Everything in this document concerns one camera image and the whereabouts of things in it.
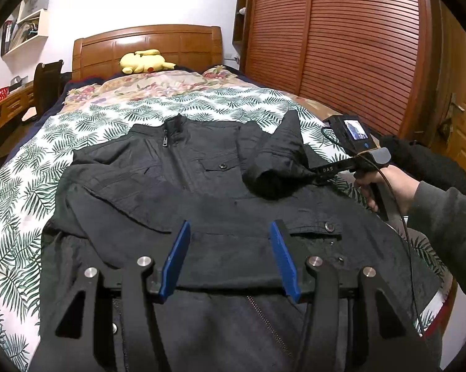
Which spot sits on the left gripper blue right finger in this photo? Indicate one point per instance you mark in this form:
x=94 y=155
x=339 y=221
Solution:
x=285 y=264

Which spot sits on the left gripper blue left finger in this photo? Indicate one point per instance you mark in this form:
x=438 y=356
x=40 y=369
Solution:
x=172 y=267

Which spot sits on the black jacket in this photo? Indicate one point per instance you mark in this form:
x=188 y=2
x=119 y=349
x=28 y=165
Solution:
x=118 y=207

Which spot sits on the grey sleeve forearm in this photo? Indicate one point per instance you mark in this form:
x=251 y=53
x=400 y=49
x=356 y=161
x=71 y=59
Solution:
x=431 y=191

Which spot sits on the person's right hand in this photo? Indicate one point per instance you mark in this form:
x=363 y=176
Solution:
x=389 y=185

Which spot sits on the wooden louvered wardrobe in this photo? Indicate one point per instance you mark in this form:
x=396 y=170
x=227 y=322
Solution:
x=370 y=58

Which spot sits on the wooden door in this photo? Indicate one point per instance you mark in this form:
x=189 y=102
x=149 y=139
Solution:
x=452 y=78

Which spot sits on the leaf print bed sheet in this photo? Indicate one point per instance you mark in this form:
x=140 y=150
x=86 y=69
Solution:
x=96 y=114

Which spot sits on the floral pillow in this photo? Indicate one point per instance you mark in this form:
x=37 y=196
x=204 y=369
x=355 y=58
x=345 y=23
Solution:
x=131 y=88

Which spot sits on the wooden headboard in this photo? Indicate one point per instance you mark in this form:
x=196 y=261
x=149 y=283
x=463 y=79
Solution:
x=195 y=47

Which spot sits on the yellow plush toy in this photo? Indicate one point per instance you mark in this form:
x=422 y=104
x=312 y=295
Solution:
x=144 y=61

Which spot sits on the dark wooden chair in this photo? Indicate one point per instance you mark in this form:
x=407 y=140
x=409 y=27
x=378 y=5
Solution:
x=46 y=90

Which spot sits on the wooden desk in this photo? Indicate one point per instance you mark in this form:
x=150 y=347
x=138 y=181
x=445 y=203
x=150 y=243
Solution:
x=16 y=103

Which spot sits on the red bowl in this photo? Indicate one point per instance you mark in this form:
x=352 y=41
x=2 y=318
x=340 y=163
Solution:
x=4 y=92

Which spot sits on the metal door handle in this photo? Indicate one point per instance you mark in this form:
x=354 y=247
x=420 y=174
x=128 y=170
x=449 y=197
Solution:
x=445 y=128

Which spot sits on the white wall shelf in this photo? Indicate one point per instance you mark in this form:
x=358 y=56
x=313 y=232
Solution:
x=28 y=23

